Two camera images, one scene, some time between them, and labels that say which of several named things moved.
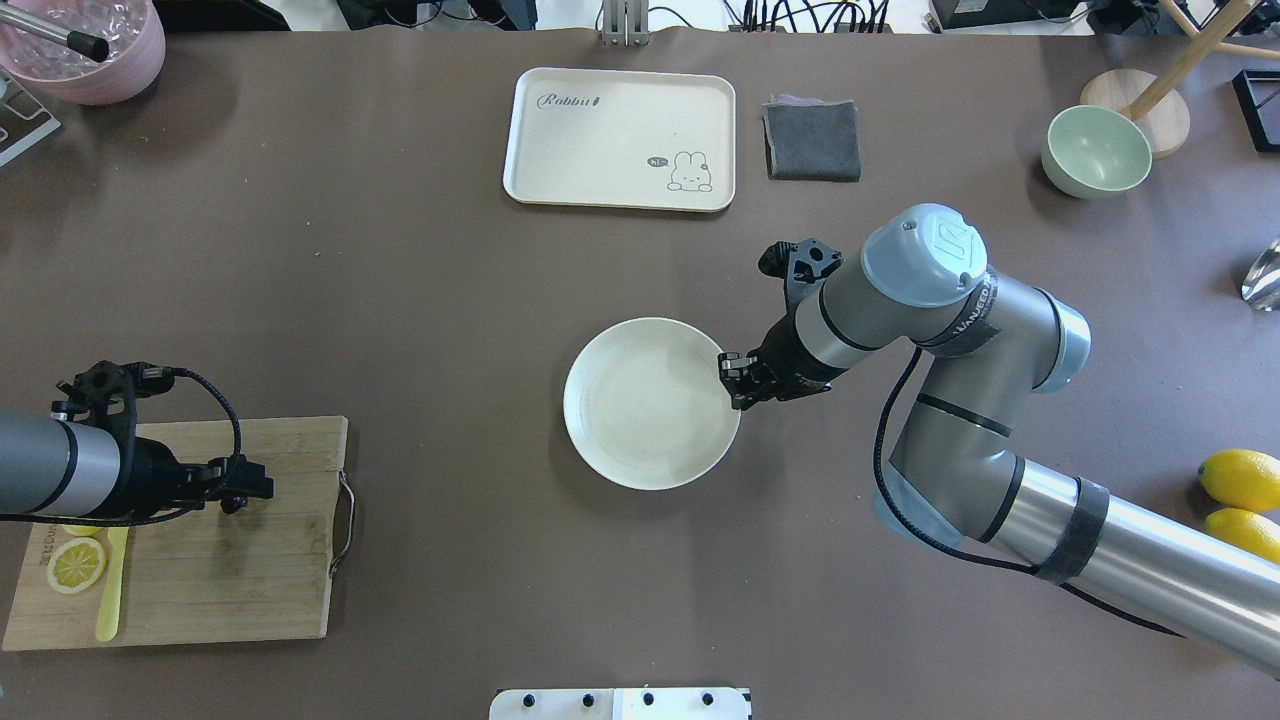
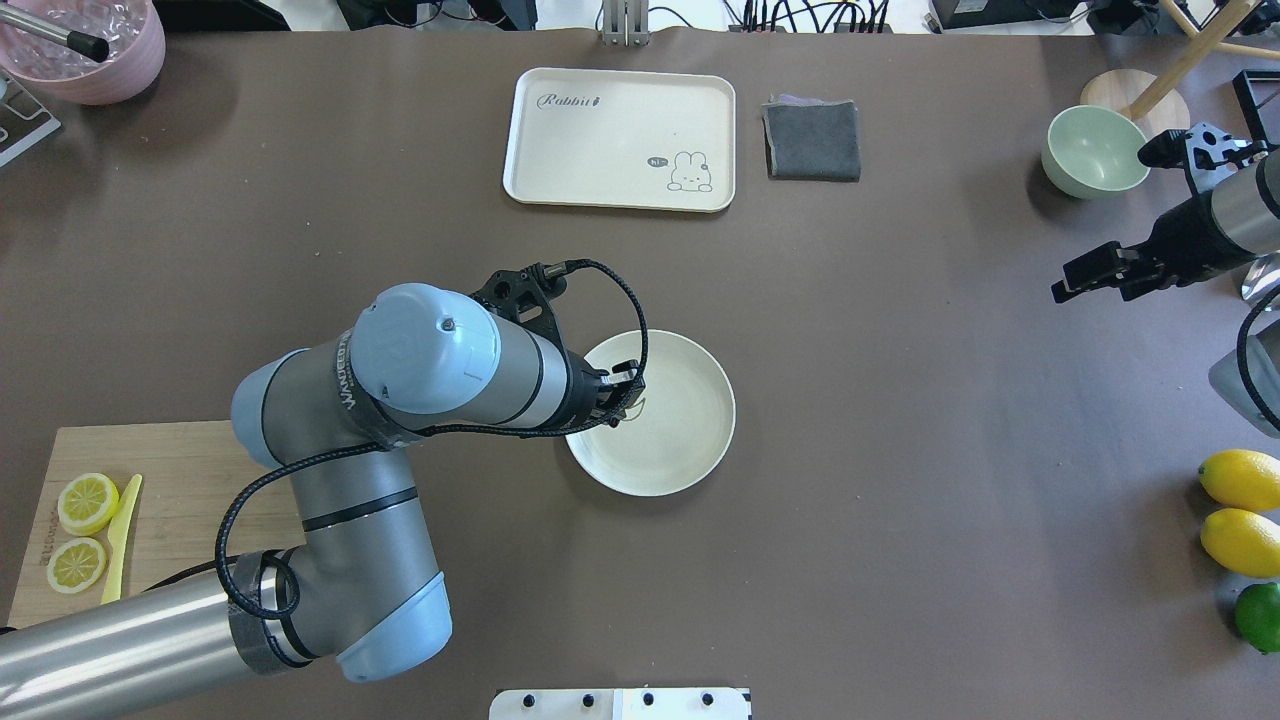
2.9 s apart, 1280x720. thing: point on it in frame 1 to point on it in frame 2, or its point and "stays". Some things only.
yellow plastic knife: (108, 617) stays
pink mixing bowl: (133, 30) stays
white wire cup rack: (23, 119) stays
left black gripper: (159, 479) to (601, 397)
